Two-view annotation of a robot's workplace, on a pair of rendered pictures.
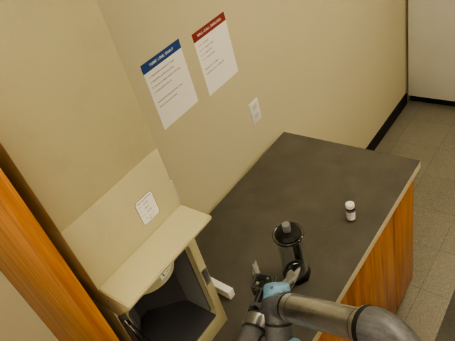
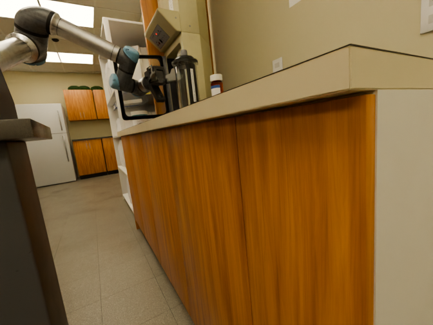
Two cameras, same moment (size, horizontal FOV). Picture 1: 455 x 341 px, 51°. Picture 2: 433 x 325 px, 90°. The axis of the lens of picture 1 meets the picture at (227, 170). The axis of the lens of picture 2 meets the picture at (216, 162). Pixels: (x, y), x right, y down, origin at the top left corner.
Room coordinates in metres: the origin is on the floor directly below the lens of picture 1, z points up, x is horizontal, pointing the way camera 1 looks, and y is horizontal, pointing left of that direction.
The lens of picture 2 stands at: (1.43, -1.04, 0.88)
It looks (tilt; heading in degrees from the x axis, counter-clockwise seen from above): 9 degrees down; 104
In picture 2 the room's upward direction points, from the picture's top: 6 degrees counter-clockwise
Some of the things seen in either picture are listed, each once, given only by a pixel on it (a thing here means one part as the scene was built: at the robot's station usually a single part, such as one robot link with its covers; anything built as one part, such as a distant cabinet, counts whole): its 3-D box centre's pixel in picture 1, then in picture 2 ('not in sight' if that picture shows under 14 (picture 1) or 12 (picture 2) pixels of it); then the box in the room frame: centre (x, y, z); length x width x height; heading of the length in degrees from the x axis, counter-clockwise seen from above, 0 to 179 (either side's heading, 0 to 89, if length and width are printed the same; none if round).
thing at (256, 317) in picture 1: (255, 322); (147, 84); (0.84, 0.05, 1.15); 0.08 x 0.05 x 0.08; 58
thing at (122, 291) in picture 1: (163, 262); (161, 33); (0.87, 0.23, 1.46); 0.32 x 0.12 x 0.10; 133
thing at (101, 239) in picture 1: (135, 270); (192, 59); (1.01, 0.36, 1.33); 0.32 x 0.25 x 0.77; 133
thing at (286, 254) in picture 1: (292, 253); (187, 88); (1.12, -0.13, 1.06); 0.11 x 0.11 x 0.21
